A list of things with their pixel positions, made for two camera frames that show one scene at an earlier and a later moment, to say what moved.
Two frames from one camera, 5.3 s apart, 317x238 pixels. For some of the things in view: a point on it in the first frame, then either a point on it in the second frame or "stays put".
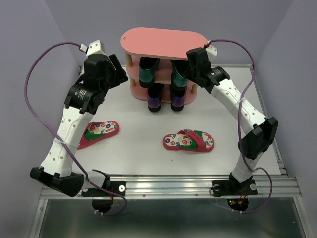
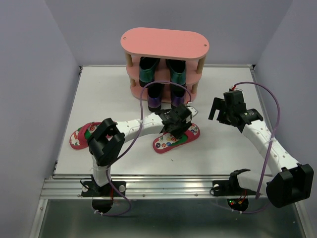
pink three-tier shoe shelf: [164, 44] stays put
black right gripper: [187, 74] to [218, 103]
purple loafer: [154, 97] stays put
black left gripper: [121, 76] to [184, 126]
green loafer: [179, 83] to [178, 70]
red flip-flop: [188, 140] to [166, 141]
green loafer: [146, 66] stays put
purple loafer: [178, 97] stays put
